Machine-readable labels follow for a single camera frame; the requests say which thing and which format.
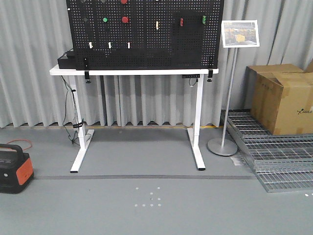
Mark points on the desk height control panel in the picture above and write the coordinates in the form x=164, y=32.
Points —
x=190, y=76

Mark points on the metal floor gratings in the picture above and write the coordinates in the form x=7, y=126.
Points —
x=281, y=163

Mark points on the black table clamp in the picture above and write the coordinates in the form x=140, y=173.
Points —
x=86, y=70
x=210, y=70

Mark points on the right black table clamp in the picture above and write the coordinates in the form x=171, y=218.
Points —
x=210, y=70

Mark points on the black box on desk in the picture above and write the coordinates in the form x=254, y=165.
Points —
x=67, y=60

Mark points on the cardboard box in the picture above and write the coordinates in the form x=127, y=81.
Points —
x=283, y=98

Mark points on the black orange power station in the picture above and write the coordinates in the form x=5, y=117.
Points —
x=16, y=169

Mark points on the black perforated pegboard panel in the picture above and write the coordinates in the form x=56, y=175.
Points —
x=170, y=47

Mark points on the left black table clamp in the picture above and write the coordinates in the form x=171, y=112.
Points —
x=86, y=70

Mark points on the silver sign stand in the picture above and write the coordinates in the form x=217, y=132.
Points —
x=235, y=34

